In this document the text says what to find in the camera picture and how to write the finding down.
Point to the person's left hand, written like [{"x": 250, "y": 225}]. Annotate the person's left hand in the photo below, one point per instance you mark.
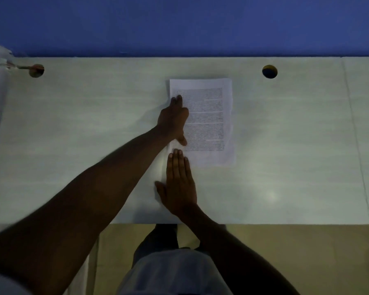
[{"x": 173, "y": 119}]

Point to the person's right hand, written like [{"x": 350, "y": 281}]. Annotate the person's right hand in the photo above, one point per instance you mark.
[{"x": 180, "y": 190}]

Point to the neat stack of printed sheets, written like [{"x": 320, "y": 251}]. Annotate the neat stack of printed sheets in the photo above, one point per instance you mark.
[{"x": 209, "y": 119}]

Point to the person's right forearm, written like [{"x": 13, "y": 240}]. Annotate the person's right forearm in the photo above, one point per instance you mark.
[{"x": 233, "y": 251}]

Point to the person's left forearm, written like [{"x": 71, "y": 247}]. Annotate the person's left forearm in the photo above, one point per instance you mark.
[{"x": 73, "y": 205}]

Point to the grey trousers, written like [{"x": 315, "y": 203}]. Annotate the grey trousers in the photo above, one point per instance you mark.
[{"x": 156, "y": 242}]

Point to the white shirt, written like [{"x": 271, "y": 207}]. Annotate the white shirt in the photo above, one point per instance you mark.
[{"x": 172, "y": 273}]

